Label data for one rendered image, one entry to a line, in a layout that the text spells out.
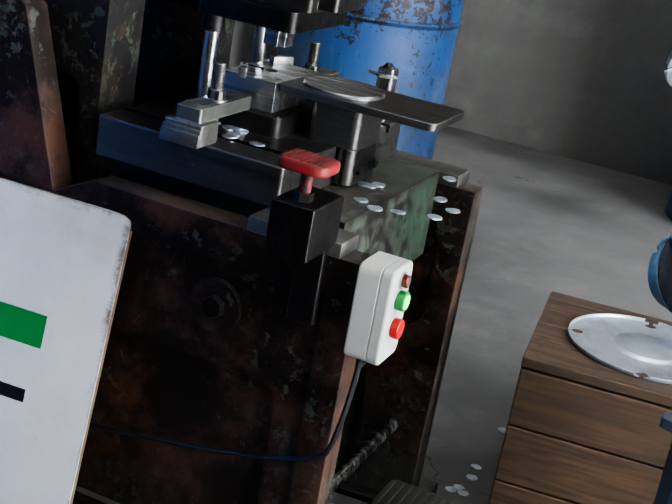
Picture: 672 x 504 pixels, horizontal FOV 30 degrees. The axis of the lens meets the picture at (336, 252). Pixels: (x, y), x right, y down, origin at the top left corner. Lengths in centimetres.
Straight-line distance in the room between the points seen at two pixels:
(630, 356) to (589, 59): 299
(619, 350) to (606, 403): 15
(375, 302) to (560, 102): 364
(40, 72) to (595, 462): 113
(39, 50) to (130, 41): 14
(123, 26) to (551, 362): 91
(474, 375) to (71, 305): 133
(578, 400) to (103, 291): 85
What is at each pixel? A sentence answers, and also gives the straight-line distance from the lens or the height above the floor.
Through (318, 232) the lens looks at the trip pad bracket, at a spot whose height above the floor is 67.
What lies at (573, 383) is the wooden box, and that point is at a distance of 218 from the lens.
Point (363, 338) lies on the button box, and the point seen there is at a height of 53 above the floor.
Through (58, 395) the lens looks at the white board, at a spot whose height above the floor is 31.
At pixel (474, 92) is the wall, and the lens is 531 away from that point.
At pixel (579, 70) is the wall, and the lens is 518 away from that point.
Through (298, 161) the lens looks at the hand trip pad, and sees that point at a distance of 154.
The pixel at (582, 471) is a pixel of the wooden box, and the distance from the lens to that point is 224.
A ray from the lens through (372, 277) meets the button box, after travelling 162.
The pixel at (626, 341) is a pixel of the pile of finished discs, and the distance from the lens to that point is 234.
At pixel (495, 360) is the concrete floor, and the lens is 305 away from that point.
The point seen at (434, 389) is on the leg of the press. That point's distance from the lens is 221.
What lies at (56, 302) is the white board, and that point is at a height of 44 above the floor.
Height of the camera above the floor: 117
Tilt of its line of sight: 19 degrees down
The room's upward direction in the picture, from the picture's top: 10 degrees clockwise
